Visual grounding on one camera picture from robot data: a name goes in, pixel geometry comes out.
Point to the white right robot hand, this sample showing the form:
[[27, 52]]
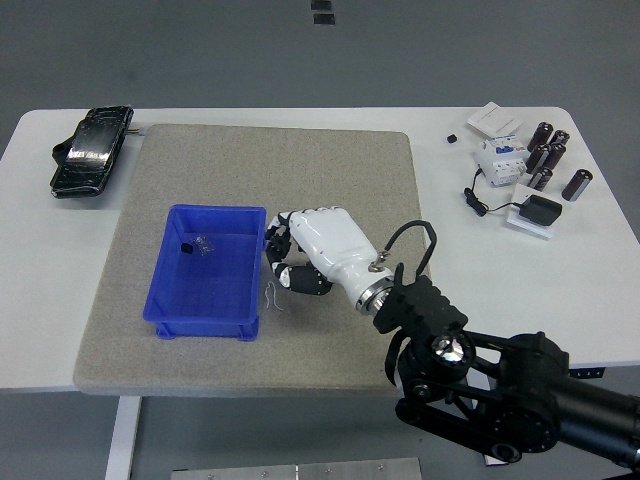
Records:
[[325, 240]]

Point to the grey-brown felt mat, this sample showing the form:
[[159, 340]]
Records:
[[280, 170]]

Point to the black wrapped battery pack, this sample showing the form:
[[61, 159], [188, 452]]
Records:
[[90, 150]]

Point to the small silver nut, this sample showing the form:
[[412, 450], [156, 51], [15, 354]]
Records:
[[204, 245]]

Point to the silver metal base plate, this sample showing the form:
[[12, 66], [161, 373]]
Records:
[[295, 471]]

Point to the white circuit breaker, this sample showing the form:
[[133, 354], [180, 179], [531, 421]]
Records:
[[500, 162]]

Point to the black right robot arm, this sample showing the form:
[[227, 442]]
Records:
[[430, 305]]

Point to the white table leg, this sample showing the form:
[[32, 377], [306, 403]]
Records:
[[122, 440], [492, 459]]

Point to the blue plastic box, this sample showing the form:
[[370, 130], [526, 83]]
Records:
[[210, 295]]

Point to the white square plate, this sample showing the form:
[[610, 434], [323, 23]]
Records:
[[517, 217]]

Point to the white wall switch plate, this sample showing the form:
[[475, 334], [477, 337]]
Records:
[[492, 120]]

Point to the black power adapter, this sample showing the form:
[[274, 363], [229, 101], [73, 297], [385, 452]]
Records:
[[540, 210]]

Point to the dark brown cylindrical capacitor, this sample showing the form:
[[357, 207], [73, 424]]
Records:
[[537, 157], [541, 136], [577, 185], [541, 178], [560, 136], [555, 156]]

